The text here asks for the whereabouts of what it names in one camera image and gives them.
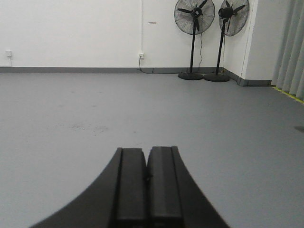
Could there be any white wall socket left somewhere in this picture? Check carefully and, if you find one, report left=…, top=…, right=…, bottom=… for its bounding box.
left=5, top=50, right=12, bottom=58

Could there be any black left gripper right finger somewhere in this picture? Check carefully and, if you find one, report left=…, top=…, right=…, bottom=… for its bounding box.
left=147, top=146, right=228, bottom=228

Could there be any white wall socket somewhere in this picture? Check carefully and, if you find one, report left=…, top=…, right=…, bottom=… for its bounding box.
left=5, top=50, right=12, bottom=58
left=138, top=52, right=145, bottom=59

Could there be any black pedestal fan right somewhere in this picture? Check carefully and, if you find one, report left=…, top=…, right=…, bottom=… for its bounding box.
left=203, top=0, right=250, bottom=83

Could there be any black pedestal fan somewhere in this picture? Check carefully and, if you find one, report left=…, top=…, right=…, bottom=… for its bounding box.
left=174, top=0, right=215, bottom=80
left=203, top=0, right=250, bottom=83

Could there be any grey curtain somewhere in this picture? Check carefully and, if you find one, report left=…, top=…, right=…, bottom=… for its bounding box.
left=271, top=0, right=304, bottom=102

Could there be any white wall socket middle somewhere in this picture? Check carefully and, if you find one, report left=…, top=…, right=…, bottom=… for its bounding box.
left=138, top=52, right=145, bottom=59

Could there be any black pedestal fan left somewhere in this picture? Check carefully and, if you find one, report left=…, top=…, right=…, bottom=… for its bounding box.
left=174, top=0, right=215, bottom=80

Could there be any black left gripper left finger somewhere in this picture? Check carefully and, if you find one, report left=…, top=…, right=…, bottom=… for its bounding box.
left=34, top=148, right=147, bottom=228

